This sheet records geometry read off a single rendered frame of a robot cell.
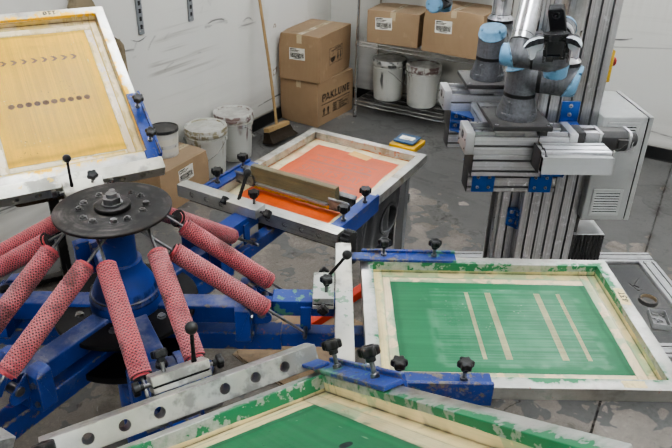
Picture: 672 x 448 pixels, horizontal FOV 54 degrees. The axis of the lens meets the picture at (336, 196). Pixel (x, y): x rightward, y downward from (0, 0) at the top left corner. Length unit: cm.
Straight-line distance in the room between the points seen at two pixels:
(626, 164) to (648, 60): 281
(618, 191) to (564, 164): 51
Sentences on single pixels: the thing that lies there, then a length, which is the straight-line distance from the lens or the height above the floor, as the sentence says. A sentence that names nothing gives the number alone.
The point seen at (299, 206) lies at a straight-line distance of 247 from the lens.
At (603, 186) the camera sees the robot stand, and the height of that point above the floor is 92.
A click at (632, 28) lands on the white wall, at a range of 567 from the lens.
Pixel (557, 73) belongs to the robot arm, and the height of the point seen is 153.
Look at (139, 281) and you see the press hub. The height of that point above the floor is 110.
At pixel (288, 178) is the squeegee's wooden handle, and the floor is 105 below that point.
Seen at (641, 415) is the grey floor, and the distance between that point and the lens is 328.
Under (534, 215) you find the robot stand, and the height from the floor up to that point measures 76.
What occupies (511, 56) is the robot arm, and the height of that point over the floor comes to 156.
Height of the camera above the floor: 213
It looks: 27 degrees down
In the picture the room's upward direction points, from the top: 1 degrees clockwise
